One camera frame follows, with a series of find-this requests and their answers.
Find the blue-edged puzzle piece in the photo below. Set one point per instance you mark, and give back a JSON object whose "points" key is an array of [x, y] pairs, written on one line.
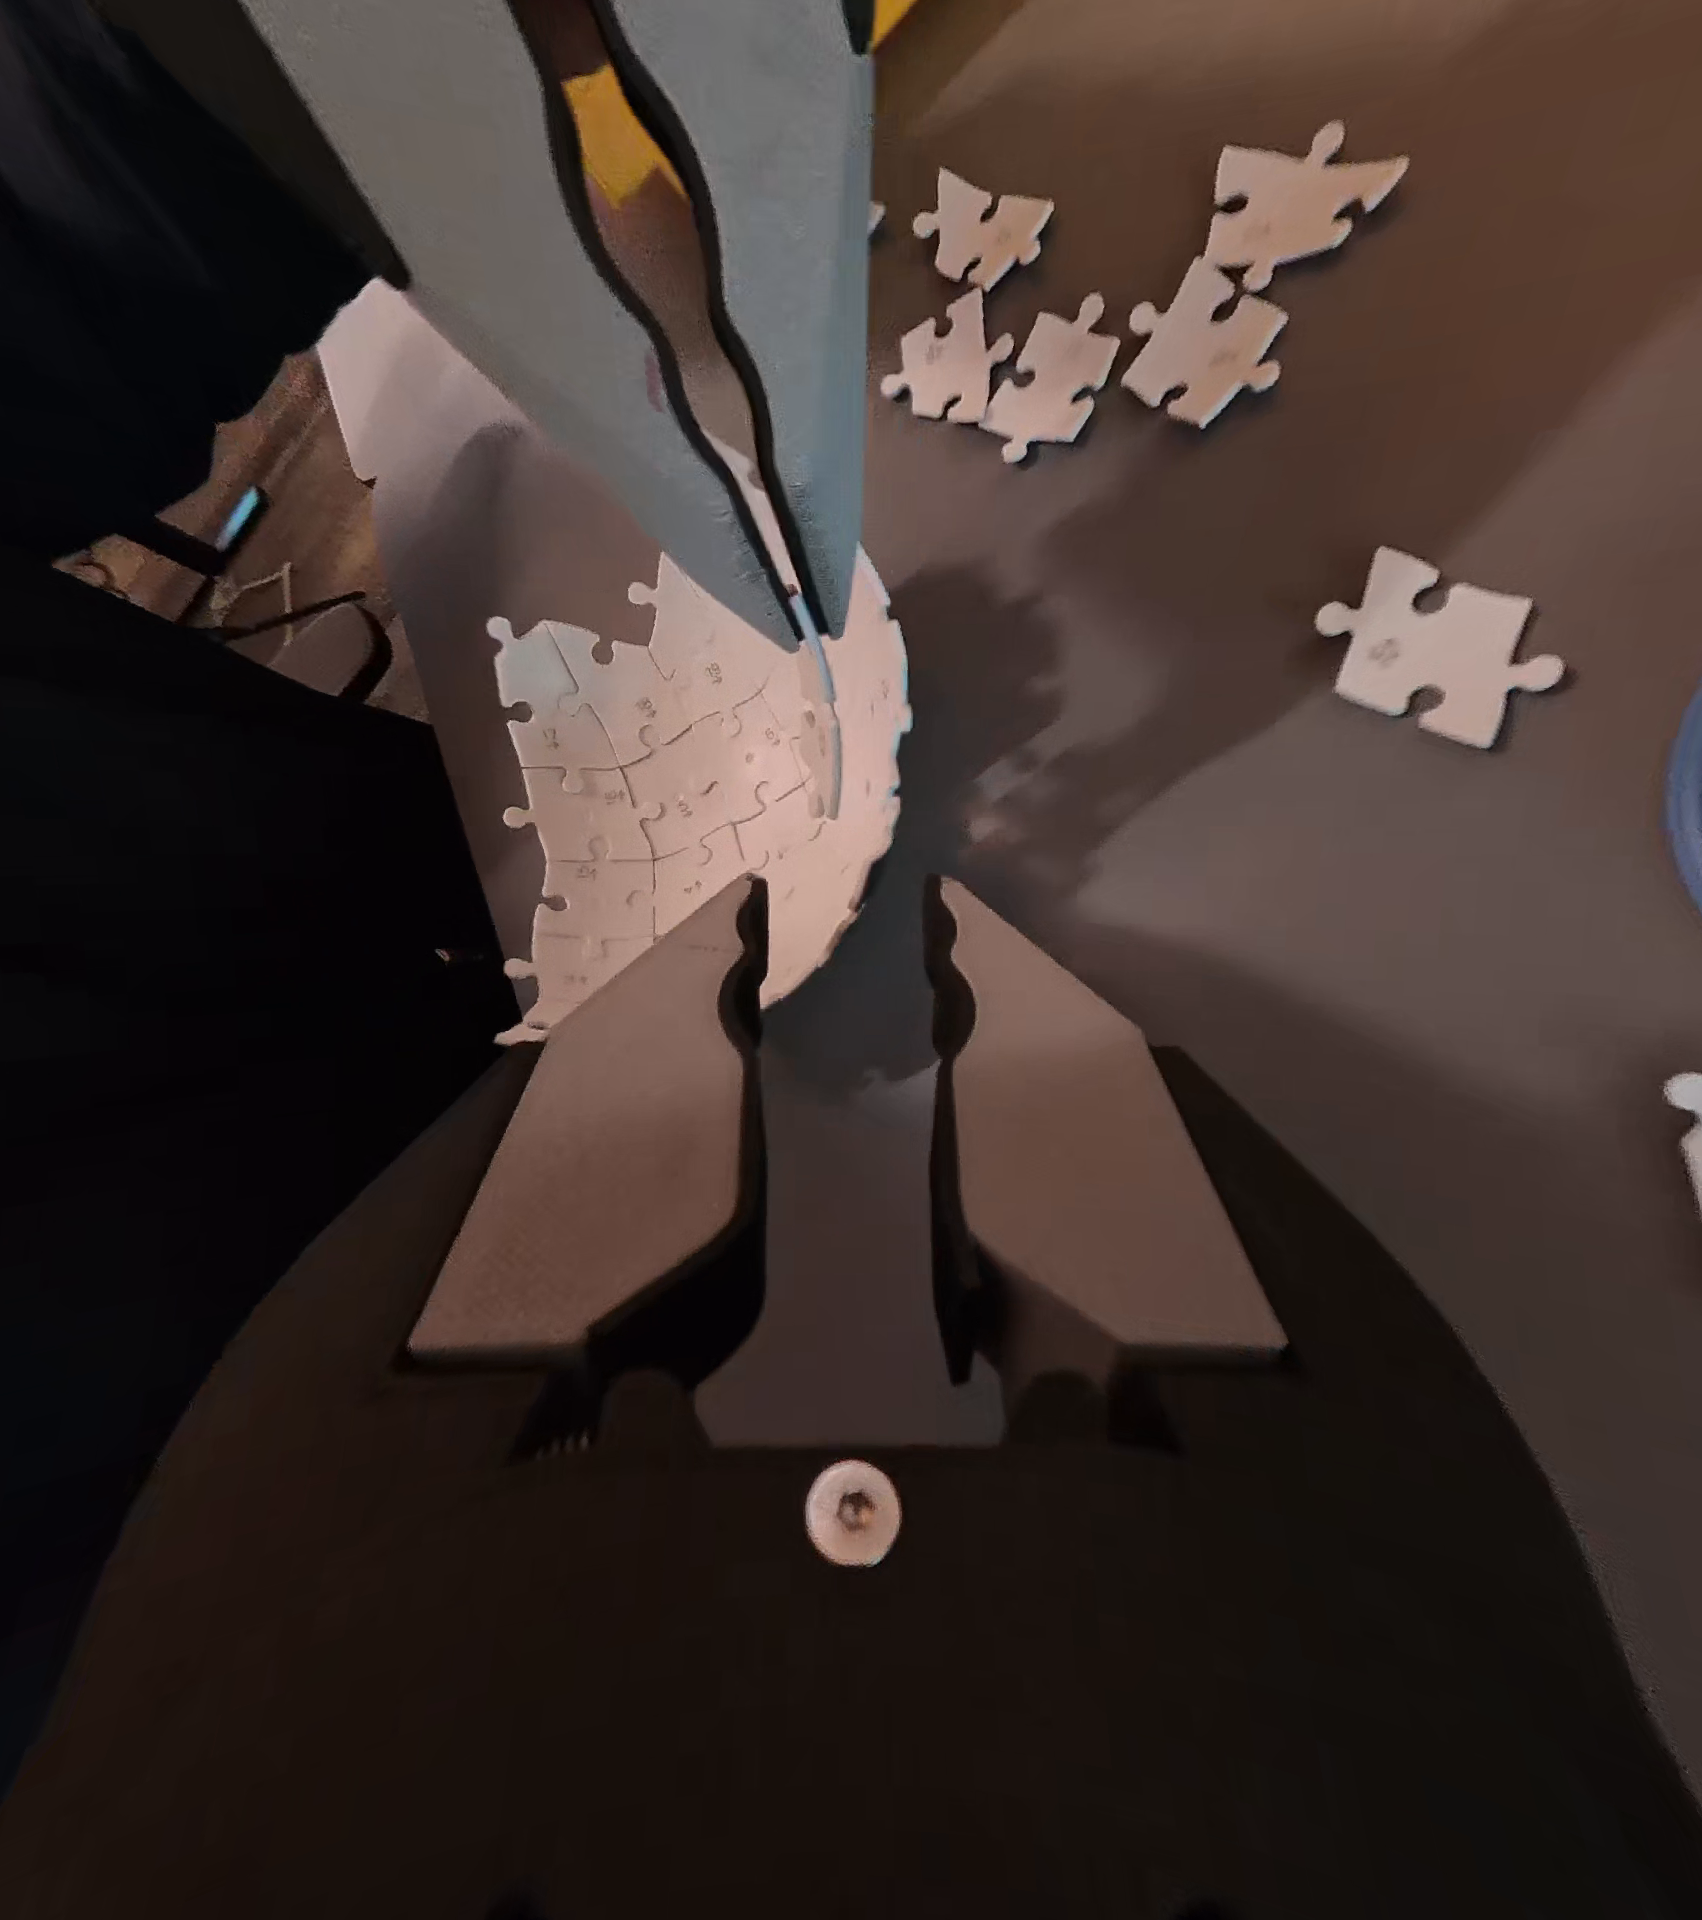
{"points": [[824, 704]]}

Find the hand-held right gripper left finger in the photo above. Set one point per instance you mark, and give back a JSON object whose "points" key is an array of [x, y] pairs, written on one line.
{"points": [[597, 1185]]}

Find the partly built puzzle ball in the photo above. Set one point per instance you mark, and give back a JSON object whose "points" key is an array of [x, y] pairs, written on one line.
{"points": [[641, 781]]}

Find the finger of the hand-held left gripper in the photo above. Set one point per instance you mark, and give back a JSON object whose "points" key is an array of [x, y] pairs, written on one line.
{"points": [[491, 225], [791, 225]]}

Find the person's left forearm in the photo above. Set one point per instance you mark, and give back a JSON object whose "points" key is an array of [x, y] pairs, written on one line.
{"points": [[71, 270]]}

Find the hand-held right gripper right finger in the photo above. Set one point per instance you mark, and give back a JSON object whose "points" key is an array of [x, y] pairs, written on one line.
{"points": [[1106, 1185]]}

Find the black metal chair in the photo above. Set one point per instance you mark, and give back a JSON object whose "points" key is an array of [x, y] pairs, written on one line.
{"points": [[281, 630]]}

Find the person's dark clothed torso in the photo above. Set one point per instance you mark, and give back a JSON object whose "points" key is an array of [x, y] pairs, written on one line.
{"points": [[117, 1050]]}

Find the yellow plastic bin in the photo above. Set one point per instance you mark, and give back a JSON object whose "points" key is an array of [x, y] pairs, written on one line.
{"points": [[611, 143]]}

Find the loose group of puzzle pieces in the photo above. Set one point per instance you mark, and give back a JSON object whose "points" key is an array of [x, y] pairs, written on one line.
{"points": [[1211, 339]]}

